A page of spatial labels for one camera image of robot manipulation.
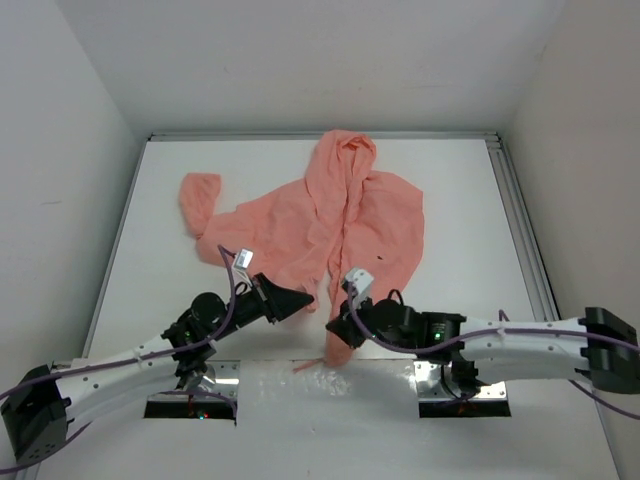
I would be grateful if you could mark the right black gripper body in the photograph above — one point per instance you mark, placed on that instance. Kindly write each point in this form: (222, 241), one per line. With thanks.
(364, 306)

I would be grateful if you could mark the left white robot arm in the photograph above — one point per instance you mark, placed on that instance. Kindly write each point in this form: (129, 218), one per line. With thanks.
(49, 408)

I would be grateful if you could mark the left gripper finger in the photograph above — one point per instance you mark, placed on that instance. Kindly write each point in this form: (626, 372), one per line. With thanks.
(276, 295)
(290, 314)

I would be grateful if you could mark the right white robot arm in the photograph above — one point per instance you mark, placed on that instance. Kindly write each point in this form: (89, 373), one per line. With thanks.
(597, 347)

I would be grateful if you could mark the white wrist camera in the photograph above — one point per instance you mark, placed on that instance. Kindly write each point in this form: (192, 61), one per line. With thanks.
(360, 281)
(242, 260)

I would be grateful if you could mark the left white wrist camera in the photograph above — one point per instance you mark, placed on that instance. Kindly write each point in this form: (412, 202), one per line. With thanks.
(242, 260)

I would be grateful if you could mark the aluminium frame rail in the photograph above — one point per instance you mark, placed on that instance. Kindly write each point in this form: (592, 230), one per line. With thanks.
(481, 254)

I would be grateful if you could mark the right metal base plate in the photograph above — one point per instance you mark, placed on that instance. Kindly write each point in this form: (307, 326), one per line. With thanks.
(434, 384)

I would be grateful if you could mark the salmon pink hooded jacket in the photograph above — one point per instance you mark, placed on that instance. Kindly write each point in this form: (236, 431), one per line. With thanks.
(342, 214)

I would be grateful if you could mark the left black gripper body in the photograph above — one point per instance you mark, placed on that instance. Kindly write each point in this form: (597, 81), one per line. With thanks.
(251, 305)

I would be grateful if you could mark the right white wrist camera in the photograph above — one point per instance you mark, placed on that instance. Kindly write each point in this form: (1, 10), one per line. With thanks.
(360, 281)

